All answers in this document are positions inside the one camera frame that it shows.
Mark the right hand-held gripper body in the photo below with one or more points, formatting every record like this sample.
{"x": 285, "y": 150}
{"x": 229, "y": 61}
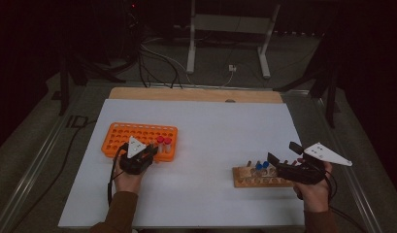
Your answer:
{"x": 303, "y": 173}

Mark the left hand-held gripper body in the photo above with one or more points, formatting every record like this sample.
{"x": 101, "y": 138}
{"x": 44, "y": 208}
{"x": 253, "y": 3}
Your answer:
{"x": 134, "y": 163}

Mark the blue-capped test tube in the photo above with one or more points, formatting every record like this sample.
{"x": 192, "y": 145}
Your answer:
{"x": 258, "y": 166}
{"x": 265, "y": 164}

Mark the red-capped test tube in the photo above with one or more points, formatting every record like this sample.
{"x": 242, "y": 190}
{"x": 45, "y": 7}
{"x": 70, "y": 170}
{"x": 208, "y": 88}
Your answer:
{"x": 160, "y": 140}
{"x": 167, "y": 141}

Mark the orange plastic tube rack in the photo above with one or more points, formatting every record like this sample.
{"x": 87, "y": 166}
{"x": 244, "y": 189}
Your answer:
{"x": 121, "y": 132}

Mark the wooden tube rack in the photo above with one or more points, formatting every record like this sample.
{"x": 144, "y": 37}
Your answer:
{"x": 248, "y": 181}

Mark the person's left hand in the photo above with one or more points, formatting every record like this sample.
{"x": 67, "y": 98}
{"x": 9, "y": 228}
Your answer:
{"x": 128, "y": 183}

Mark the person's right hand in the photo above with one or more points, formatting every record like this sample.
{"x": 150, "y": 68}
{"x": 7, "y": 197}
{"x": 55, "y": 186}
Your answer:
{"x": 314, "y": 197}

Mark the white table sheet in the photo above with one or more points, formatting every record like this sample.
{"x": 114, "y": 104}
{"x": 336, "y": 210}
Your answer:
{"x": 202, "y": 129}

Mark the black tripod stand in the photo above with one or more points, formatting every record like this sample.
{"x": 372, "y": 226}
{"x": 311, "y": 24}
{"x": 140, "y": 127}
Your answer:
{"x": 331, "y": 103}
{"x": 64, "y": 93}

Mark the white plug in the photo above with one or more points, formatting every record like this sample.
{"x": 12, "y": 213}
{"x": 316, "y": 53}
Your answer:
{"x": 232, "y": 68}

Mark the dark equipment rack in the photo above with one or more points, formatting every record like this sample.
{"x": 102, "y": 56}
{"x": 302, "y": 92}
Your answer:
{"x": 133, "y": 19}

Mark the grey metal stand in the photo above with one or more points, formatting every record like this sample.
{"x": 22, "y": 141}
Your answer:
{"x": 230, "y": 23}

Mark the metal floor rail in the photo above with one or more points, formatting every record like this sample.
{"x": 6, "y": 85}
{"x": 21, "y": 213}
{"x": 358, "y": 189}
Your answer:
{"x": 32, "y": 170}
{"x": 346, "y": 161}

